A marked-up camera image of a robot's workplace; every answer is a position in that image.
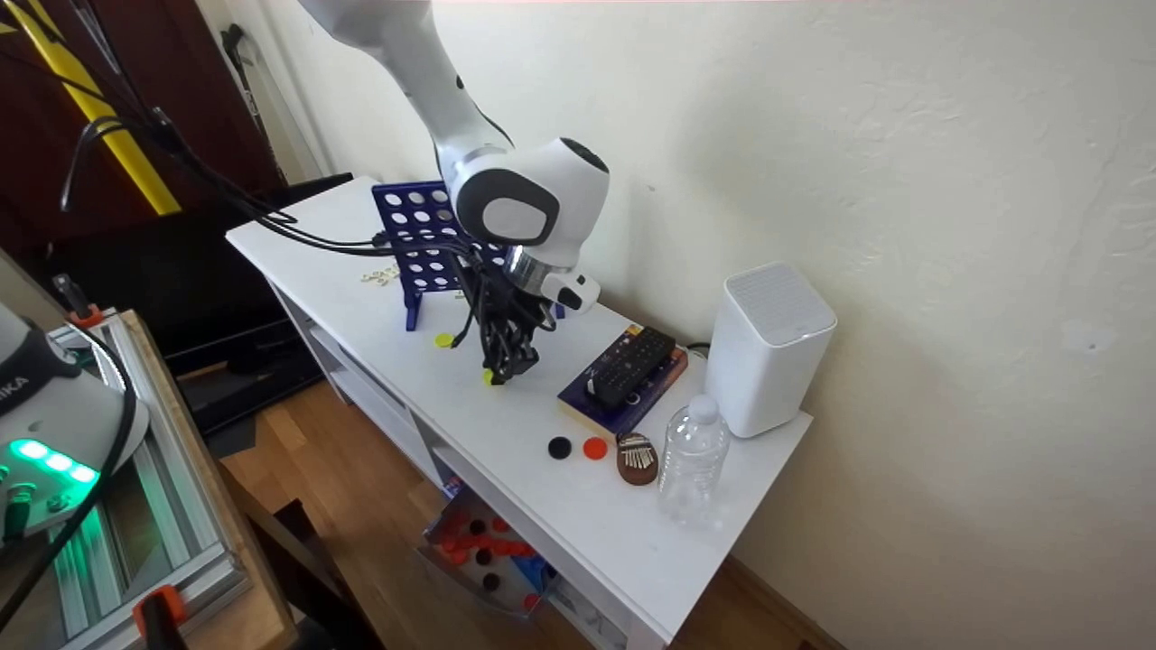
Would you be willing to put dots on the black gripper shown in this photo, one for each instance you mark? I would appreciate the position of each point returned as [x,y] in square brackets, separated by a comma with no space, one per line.
[520,310]

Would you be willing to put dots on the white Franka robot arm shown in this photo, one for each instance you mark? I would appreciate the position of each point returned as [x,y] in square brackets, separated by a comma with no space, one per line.
[506,184]

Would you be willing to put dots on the white robot base green light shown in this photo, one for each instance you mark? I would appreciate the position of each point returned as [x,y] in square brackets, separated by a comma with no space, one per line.
[47,421]

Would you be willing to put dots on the brown round object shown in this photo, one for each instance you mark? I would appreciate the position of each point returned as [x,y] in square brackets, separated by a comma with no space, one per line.
[637,460]

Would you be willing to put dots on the white table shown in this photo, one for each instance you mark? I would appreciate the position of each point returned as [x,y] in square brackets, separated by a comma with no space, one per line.
[506,416]

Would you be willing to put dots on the black game disc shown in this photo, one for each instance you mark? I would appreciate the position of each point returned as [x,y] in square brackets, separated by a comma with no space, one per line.
[559,451]

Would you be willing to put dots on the black remote control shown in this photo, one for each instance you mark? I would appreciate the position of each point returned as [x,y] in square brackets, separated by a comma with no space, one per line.
[630,365]

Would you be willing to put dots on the red game disc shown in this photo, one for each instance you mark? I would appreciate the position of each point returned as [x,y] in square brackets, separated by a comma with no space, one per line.
[595,451]

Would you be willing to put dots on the blue flat board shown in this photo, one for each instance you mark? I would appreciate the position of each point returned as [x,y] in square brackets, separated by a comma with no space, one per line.
[627,405]

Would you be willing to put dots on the colourful game box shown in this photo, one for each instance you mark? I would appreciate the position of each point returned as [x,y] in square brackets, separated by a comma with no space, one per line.
[488,555]

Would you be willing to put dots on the clear plastic bottle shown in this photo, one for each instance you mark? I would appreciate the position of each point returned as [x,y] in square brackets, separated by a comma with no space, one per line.
[694,465]

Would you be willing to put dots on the white box speaker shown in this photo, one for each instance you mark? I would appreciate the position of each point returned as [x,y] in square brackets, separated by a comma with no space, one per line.
[764,347]

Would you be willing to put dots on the black low furniture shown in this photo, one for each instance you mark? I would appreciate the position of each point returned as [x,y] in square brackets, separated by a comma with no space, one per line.
[181,289]

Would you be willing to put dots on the wooden board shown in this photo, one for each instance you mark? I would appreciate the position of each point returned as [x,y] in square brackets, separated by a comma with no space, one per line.
[230,542]

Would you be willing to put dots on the aluminium profile stand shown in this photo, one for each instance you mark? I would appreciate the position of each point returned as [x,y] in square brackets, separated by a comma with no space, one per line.
[145,530]

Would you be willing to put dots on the orange clamp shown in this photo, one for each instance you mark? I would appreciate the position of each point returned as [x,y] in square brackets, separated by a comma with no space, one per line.
[160,610]
[90,321]

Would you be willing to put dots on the yellow strip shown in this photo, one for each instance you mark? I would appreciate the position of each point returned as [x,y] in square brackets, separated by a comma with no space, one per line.
[108,128]

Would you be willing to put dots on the dark brown door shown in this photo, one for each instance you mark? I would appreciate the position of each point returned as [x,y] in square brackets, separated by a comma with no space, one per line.
[47,184]

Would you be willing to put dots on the blue connect four frame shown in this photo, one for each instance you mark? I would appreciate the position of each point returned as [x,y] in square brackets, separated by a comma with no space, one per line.
[416,239]

